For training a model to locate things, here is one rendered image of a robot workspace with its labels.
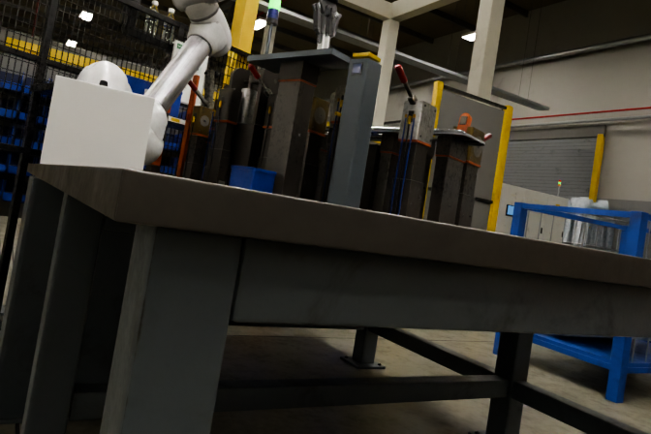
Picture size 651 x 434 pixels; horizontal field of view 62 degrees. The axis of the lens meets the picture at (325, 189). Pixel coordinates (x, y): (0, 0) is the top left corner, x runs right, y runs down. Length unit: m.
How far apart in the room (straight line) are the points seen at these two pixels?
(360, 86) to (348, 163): 0.22
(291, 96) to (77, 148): 0.64
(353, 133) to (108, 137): 0.72
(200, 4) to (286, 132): 0.78
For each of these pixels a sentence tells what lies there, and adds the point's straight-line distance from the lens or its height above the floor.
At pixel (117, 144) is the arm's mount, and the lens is 1.71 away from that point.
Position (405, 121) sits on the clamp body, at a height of 1.00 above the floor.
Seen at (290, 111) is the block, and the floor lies 0.98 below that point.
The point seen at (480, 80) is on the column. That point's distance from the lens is 9.71.
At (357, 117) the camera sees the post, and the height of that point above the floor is 0.97.
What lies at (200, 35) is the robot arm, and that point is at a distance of 2.28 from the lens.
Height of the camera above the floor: 0.69
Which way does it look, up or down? 2 degrees up
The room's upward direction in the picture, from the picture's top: 9 degrees clockwise
